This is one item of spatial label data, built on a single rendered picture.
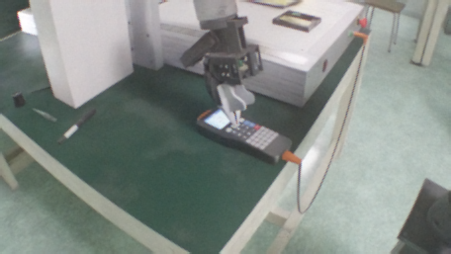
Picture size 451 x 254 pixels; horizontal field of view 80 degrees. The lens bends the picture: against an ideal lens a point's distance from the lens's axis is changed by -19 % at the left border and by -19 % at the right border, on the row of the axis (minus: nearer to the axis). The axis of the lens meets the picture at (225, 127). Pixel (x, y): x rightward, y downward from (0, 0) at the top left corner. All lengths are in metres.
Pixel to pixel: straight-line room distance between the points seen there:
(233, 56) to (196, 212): 0.27
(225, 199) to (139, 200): 0.15
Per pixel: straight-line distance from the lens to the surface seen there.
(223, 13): 0.56
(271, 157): 0.62
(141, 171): 0.63
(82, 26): 0.82
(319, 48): 0.86
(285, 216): 1.31
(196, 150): 0.66
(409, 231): 0.81
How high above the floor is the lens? 1.19
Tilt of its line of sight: 38 degrees down
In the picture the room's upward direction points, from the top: straight up
